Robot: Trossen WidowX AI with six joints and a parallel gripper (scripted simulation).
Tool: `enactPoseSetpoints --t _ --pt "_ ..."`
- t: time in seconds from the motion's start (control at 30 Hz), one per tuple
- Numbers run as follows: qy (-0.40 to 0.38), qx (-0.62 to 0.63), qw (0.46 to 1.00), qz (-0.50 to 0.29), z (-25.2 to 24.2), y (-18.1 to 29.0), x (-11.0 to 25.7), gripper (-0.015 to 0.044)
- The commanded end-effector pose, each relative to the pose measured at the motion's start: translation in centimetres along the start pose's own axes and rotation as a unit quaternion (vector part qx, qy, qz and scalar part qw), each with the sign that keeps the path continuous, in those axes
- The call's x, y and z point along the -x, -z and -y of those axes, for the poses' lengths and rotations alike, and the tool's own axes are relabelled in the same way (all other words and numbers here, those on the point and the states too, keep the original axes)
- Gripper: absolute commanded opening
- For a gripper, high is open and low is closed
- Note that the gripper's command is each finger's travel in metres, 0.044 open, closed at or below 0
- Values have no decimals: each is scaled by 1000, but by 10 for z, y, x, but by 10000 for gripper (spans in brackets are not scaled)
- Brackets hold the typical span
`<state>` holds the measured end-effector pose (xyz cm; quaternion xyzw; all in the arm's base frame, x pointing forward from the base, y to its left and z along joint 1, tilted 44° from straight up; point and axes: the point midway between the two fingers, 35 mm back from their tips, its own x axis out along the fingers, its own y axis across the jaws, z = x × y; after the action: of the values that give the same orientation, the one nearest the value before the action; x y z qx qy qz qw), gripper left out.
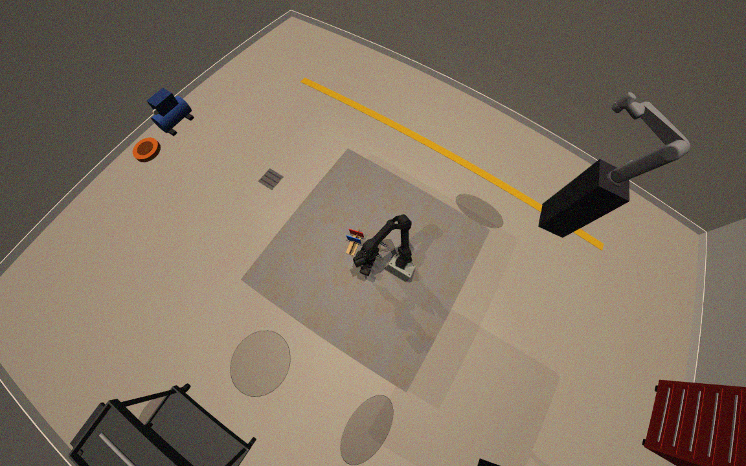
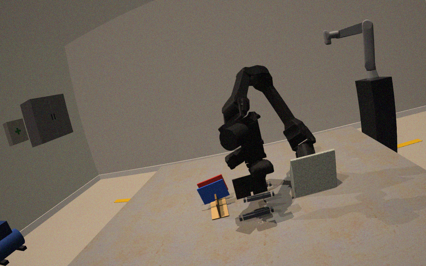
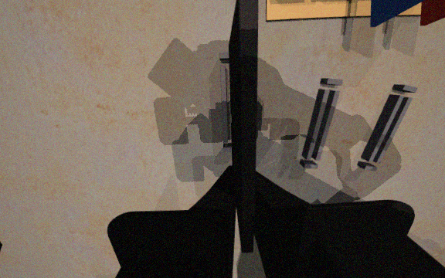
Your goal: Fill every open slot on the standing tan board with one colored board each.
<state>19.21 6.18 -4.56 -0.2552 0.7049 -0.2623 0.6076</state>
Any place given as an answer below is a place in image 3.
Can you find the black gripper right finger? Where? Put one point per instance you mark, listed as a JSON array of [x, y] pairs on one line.
[[285, 226]]

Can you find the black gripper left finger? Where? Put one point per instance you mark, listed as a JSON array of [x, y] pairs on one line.
[[206, 230]]

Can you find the blue board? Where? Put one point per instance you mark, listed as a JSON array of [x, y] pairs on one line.
[[383, 10]]

